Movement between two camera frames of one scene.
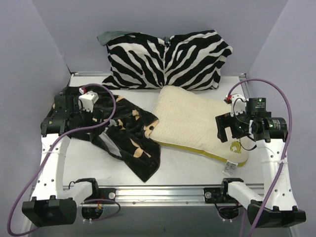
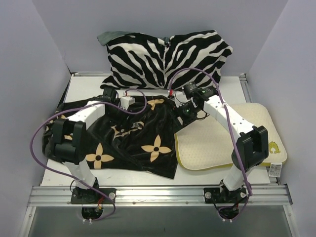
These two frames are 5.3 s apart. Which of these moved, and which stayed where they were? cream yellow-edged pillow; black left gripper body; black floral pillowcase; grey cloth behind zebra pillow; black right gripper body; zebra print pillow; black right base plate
Moved: black floral pillowcase; black left gripper body; black right gripper body; cream yellow-edged pillow
Stayed: zebra print pillow; black right base plate; grey cloth behind zebra pillow
